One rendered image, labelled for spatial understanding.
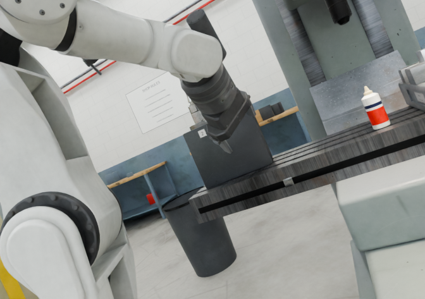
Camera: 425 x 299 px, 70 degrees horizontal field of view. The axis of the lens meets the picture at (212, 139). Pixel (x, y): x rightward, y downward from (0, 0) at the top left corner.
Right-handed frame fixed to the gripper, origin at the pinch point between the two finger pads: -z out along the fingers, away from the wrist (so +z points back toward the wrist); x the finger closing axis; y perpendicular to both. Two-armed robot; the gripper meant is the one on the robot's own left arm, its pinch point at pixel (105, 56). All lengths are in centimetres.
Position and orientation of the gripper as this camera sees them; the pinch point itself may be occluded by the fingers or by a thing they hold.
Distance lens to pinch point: 109.6
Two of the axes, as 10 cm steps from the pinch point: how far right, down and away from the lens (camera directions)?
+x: 6.6, -7.3, 1.4
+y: -6.9, -5.4, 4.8
